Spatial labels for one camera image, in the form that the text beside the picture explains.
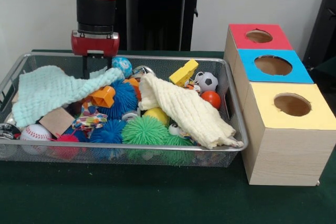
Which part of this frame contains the shallow wire mesh bin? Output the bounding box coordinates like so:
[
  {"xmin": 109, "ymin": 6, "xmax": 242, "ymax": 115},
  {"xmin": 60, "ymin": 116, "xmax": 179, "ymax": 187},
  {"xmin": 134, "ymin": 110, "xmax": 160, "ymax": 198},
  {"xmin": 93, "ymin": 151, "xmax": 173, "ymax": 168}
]
[{"xmin": 0, "ymin": 52, "xmax": 249, "ymax": 168}]

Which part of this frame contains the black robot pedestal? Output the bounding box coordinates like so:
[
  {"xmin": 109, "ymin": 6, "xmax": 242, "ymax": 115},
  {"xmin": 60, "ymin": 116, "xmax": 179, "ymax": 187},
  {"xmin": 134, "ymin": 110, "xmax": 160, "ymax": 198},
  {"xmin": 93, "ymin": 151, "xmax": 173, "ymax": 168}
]
[{"xmin": 115, "ymin": 0, "xmax": 212, "ymax": 51}]

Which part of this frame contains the small soccer ball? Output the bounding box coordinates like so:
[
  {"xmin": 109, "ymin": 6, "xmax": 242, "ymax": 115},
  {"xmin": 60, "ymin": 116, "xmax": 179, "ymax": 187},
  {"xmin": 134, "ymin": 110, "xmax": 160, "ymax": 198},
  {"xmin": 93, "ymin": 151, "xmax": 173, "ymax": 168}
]
[{"xmin": 197, "ymin": 71, "xmax": 219, "ymax": 93}]

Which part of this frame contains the blue spiky rubber ball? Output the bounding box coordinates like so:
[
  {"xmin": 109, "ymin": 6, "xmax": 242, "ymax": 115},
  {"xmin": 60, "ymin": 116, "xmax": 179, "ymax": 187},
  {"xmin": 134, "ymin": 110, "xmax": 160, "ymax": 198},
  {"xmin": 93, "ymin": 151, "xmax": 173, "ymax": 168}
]
[
  {"xmin": 101, "ymin": 79, "xmax": 139, "ymax": 120},
  {"xmin": 89, "ymin": 119, "xmax": 127, "ymax": 144}
]

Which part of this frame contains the orange-red smooth ball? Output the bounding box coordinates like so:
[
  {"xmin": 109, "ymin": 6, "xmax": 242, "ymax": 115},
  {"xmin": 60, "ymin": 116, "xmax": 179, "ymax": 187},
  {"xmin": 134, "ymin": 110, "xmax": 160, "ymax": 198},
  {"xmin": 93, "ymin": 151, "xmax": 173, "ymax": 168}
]
[{"xmin": 201, "ymin": 90, "xmax": 222, "ymax": 110}]

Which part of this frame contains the dark green table cloth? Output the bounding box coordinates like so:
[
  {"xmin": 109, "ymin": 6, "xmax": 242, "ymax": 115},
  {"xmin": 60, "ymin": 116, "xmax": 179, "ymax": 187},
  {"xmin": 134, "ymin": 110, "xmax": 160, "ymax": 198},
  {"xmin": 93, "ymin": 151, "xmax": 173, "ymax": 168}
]
[{"xmin": 0, "ymin": 49, "xmax": 336, "ymax": 224}]

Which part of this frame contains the white baseball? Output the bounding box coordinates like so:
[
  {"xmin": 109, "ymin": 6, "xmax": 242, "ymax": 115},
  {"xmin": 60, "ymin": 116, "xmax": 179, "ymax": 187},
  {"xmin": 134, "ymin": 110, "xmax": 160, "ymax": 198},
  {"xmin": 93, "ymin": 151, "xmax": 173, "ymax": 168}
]
[{"xmin": 19, "ymin": 123, "xmax": 53, "ymax": 141}]

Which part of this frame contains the wooden box with three holes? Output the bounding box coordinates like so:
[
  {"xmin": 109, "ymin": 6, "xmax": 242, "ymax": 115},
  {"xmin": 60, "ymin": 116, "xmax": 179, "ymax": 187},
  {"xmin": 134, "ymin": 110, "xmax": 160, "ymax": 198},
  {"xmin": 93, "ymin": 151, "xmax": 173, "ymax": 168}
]
[{"xmin": 223, "ymin": 23, "xmax": 336, "ymax": 187}]

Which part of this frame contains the globe print ball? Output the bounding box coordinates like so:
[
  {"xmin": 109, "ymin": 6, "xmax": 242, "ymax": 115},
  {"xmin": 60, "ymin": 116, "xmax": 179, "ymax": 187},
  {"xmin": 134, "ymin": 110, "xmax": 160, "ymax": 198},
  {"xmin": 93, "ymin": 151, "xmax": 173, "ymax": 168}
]
[{"xmin": 112, "ymin": 56, "xmax": 133, "ymax": 78}]

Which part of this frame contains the mint knitted cloth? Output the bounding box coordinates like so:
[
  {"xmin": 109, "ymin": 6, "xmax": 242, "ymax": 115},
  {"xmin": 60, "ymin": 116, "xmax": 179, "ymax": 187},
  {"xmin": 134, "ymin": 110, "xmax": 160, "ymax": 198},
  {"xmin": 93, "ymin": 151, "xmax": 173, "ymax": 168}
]
[{"xmin": 12, "ymin": 65, "xmax": 125, "ymax": 127}]

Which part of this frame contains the yellow toy block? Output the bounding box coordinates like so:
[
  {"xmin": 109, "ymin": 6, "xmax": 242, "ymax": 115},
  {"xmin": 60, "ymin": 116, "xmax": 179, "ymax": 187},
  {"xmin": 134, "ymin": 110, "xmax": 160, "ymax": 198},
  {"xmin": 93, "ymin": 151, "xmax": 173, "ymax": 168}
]
[{"xmin": 169, "ymin": 59, "xmax": 200, "ymax": 87}]

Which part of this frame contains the green spiky rubber ball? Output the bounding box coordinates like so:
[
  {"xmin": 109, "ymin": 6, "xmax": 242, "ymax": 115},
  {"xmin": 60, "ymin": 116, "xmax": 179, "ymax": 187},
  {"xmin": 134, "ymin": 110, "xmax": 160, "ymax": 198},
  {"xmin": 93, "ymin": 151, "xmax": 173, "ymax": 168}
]
[{"xmin": 121, "ymin": 115, "xmax": 170, "ymax": 146}]

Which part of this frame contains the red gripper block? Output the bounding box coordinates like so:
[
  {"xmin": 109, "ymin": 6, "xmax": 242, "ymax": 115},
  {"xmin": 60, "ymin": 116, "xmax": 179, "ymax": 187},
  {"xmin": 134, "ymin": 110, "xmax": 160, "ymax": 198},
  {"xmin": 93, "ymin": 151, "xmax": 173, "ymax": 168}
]
[{"xmin": 70, "ymin": 31, "xmax": 120, "ymax": 79}]

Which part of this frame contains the cream knitted cloth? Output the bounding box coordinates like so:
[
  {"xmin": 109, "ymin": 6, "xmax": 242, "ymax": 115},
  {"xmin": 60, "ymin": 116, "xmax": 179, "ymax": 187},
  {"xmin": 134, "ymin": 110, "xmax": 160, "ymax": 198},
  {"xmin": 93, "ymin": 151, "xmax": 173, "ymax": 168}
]
[{"xmin": 138, "ymin": 73, "xmax": 244, "ymax": 149}]

